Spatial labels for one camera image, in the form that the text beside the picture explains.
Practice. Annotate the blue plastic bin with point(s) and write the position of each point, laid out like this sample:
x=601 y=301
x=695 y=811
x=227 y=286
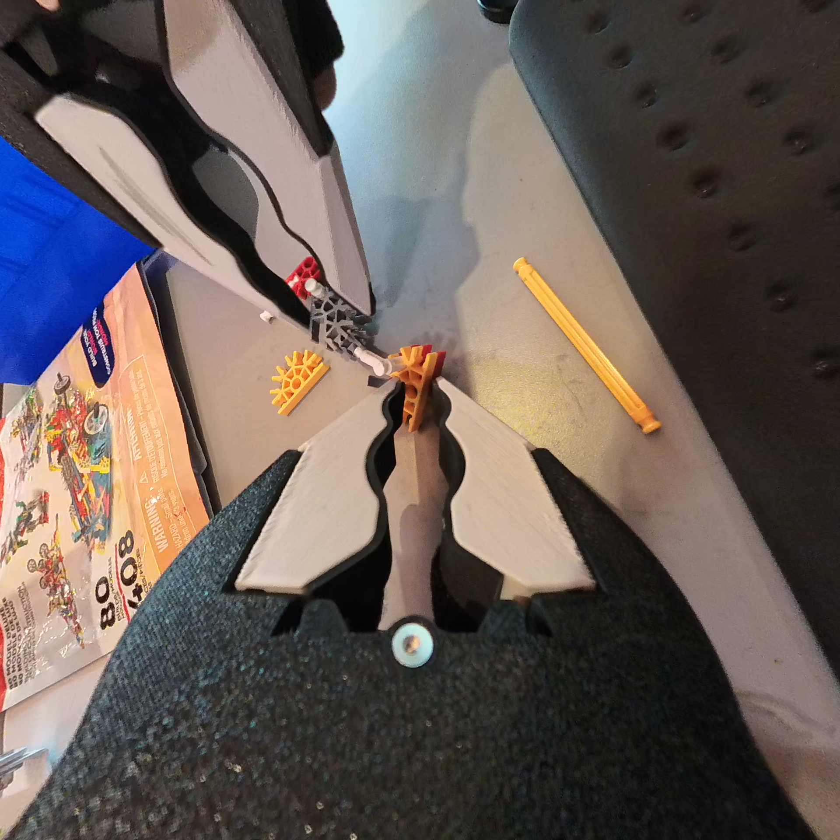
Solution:
x=52 y=262

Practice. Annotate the grey connector assembly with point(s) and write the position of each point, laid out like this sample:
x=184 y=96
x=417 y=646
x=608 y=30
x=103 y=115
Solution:
x=338 y=321

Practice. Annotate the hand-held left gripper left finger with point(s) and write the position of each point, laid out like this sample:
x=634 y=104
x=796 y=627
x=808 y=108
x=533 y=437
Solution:
x=315 y=512

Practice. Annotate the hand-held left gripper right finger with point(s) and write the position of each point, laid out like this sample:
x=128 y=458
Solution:
x=518 y=512

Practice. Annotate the red connector with white rod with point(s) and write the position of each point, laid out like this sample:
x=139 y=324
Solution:
x=302 y=270

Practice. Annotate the yellow plastic rod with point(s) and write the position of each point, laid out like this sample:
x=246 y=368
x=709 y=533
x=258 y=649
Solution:
x=584 y=344

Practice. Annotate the yellow connector piece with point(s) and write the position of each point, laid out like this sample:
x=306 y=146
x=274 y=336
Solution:
x=298 y=384

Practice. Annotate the orange toy package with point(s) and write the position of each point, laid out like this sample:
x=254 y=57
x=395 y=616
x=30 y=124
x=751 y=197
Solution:
x=98 y=492

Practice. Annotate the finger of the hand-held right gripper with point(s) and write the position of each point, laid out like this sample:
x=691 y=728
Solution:
x=262 y=98
x=118 y=164

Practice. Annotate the person's right hand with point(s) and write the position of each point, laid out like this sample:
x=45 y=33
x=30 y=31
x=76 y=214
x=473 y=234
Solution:
x=326 y=92

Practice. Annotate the yellow and red connector assembly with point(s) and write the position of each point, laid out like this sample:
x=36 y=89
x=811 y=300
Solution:
x=417 y=380

